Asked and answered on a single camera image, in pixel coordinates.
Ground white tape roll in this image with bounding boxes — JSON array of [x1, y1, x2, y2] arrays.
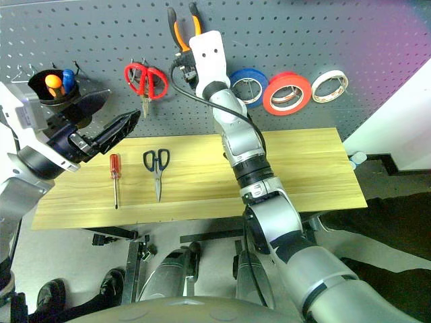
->
[[311, 69, 350, 104]]

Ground black flat cross bar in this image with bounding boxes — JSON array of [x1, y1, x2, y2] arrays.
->
[[180, 228, 244, 246]]

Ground blue tape roll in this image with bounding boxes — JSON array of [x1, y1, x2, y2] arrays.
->
[[230, 68, 269, 108]]

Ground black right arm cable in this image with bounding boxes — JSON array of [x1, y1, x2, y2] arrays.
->
[[170, 57, 267, 155]]

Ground black shoe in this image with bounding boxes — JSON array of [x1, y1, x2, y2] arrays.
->
[[36, 278, 67, 314], [100, 268, 126, 304]]

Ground blue black handled scissors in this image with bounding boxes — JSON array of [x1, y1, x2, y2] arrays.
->
[[142, 148, 171, 203]]

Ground orange black needle-nose pliers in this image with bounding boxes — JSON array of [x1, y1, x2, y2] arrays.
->
[[167, 2, 203, 55]]

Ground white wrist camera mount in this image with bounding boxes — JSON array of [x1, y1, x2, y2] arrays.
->
[[0, 81, 81, 173], [189, 30, 231, 98]]

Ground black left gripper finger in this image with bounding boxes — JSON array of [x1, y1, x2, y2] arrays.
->
[[68, 88, 112, 129], [90, 108, 142, 155]]

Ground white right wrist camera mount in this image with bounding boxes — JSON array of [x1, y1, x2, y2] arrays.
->
[[189, 30, 231, 98]]

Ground red handled screwdriver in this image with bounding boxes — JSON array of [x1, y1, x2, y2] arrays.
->
[[109, 153, 121, 210]]

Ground black table leg frame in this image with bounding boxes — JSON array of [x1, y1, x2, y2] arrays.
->
[[84, 227, 158, 303]]

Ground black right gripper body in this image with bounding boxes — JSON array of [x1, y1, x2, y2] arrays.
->
[[180, 49, 199, 89]]

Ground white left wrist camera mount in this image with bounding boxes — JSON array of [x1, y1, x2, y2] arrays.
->
[[0, 81, 81, 173]]

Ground pale blue round object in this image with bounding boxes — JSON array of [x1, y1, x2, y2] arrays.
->
[[348, 151, 368, 170]]

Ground red handled scissors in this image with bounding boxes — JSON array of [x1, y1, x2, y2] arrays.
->
[[123, 63, 169, 118]]

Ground grey perforated pegboard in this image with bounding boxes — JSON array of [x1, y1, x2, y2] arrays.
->
[[0, 0, 431, 141]]

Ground silver rounded leg shell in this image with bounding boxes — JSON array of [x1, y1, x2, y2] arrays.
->
[[139, 242, 203, 301], [233, 250, 277, 308]]

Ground dark purple plastic cup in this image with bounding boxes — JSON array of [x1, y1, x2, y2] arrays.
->
[[28, 69, 94, 131]]

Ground wide red tape roll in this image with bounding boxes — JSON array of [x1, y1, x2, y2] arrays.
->
[[262, 71, 312, 116]]

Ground narrow red tape roll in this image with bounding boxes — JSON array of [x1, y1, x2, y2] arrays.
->
[[271, 70, 302, 104]]

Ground orange handled screwdriver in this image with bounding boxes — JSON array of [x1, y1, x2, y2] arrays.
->
[[44, 74, 65, 98]]

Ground blue handled screwdriver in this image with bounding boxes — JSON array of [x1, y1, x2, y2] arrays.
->
[[62, 69, 75, 94]]

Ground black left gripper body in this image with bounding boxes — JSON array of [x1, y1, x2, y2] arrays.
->
[[46, 115, 102, 166]]

